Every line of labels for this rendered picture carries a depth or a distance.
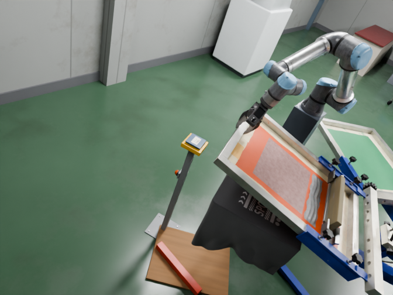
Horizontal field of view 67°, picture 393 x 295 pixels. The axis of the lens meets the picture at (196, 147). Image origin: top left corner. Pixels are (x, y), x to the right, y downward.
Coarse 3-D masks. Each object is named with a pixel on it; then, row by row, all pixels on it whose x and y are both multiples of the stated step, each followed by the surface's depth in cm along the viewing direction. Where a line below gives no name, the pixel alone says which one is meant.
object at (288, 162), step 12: (264, 132) 164; (252, 144) 152; (264, 144) 157; (276, 144) 163; (276, 156) 156; (288, 156) 162; (288, 168) 156; (300, 168) 161; (300, 180) 154; (324, 180) 167; (324, 192) 159; (324, 204) 153
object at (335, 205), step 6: (336, 180) 158; (342, 180) 155; (336, 186) 154; (342, 186) 151; (330, 192) 154; (336, 192) 150; (342, 192) 148; (330, 198) 150; (336, 198) 145; (342, 198) 144; (330, 204) 146; (336, 204) 141; (342, 204) 141; (330, 210) 142; (336, 210) 138; (342, 210) 138; (330, 216) 138; (336, 216) 134; (330, 222) 135; (336, 222) 132; (330, 228) 135
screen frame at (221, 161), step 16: (240, 128) 148; (272, 128) 170; (224, 160) 127; (240, 176) 127; (256, 192) 127; (352, 192) 169; (272, 208) 128; (352, 208) 159; (288, 224) 129; (304, 224) 130; (352, 224) 149; (352, 240) 141
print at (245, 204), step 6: (246, 192) 162; (240, 198) 158; (246, 198) 159; (252, 198) 160; (240, 204) 155; (246, 204) 156; (252, 204) 157; (258, 204) 158; (252, 210) 154; (258, 210) 155; (264, 210) 156; (264, 216) 153; (270, 216) 154; (276, 216) 156; (276, 222) 152
